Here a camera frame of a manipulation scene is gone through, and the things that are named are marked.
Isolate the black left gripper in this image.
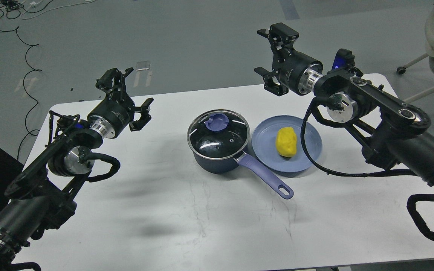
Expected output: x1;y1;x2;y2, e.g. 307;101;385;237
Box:
88;67;154;139

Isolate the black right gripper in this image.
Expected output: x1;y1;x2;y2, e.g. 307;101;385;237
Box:
254;23;323;96

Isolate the glass lid purple knob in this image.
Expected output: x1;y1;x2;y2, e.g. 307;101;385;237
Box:
187;109;250;160

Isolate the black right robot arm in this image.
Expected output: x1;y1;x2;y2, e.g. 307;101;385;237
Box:
255;23;434;241

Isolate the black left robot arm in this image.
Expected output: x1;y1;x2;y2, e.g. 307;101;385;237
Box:
0;67;153;271

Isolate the yellow potato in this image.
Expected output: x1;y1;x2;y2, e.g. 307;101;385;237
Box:
275;126;298;158

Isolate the small clear floor plate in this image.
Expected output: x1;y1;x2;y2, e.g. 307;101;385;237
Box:
134;61;151;72

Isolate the blue plate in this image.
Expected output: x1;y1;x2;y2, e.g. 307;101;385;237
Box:
251;115;323;174

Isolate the dark blue saucepan purple handle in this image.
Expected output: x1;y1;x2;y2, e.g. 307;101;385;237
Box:
187;109;294;200

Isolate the white cable on floor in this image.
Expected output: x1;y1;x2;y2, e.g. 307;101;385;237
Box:
20;0;98;20

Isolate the black cable on floor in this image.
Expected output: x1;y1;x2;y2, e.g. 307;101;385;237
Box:
0;0;53;160

